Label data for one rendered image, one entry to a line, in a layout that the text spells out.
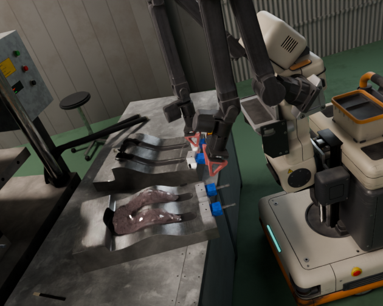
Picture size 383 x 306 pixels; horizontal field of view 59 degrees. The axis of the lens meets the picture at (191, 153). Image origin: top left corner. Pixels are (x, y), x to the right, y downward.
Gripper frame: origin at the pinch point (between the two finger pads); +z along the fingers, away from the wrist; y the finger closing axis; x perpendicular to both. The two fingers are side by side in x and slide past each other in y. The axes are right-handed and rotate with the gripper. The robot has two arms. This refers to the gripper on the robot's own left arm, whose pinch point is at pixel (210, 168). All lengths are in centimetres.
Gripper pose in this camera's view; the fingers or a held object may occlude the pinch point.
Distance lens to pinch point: 118.9
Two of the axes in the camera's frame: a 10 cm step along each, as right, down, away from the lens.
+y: 1.7, 5.4, -8.3
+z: -2.2, 8.4, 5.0
